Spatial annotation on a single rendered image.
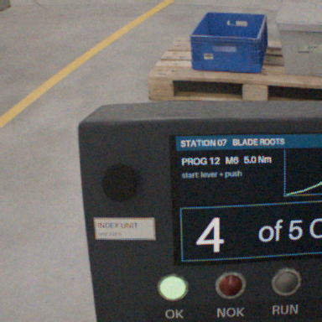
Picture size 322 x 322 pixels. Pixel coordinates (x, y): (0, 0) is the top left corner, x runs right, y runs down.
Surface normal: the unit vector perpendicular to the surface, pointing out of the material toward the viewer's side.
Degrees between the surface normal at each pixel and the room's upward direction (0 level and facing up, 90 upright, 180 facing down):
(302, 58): 95
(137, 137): 75
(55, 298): 0
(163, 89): 89
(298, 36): 95
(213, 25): 90
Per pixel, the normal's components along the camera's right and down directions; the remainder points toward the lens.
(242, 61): -0.22, 0.44
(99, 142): -0.08, 0.19
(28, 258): -0.07, -0.90
